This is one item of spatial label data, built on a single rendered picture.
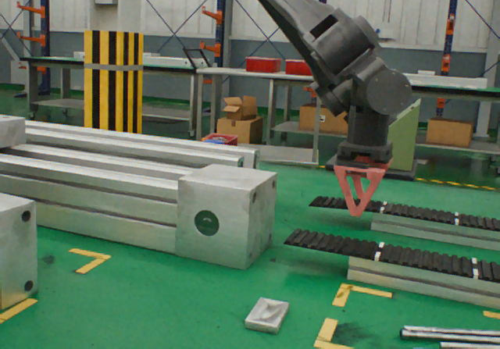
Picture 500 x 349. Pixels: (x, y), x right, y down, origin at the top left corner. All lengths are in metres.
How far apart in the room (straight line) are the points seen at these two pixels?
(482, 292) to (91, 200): 0.46
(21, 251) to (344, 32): 0.48
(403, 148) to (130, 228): 0.73
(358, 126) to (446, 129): 4.83
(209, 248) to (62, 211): 0.21
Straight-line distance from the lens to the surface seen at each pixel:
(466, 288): 0.62
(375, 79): 0.68
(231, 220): 0.60
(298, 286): 0.59
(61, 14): 10.63
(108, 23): 4.23
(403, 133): 1.23
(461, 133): 5.57
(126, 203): 0.66
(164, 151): 0.84
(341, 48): 0.74
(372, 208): 0.79
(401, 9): 8.35
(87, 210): 0.72
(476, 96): 5.37
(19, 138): 0.88
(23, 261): 0.55
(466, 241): 0.79
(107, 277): 0.60
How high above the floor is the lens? 1.03
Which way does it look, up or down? 12 degrees down
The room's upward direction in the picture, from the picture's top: 3 degrees clockwise
